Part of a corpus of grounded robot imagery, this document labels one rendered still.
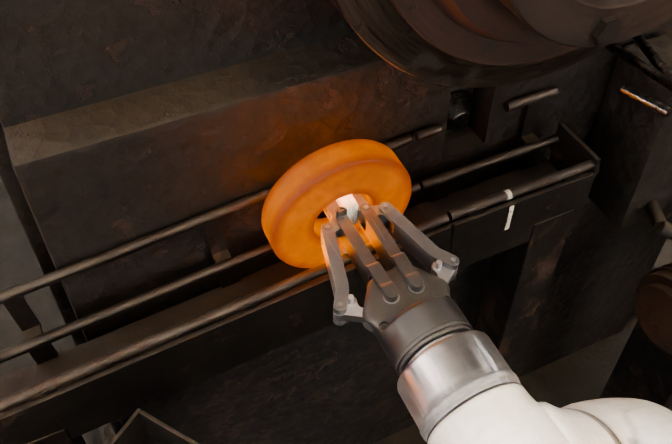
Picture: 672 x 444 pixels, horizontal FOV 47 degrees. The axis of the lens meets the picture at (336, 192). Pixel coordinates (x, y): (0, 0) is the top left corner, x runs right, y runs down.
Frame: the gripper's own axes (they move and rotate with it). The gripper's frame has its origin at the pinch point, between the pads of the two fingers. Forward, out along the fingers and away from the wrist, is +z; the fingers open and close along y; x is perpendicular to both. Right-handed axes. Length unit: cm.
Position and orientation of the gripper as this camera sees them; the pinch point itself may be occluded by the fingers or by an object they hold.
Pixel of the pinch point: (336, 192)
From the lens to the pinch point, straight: 77.0
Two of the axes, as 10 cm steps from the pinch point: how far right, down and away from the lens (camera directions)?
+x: 0.2, -6.5, -7.6
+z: -4.3, -6.9, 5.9
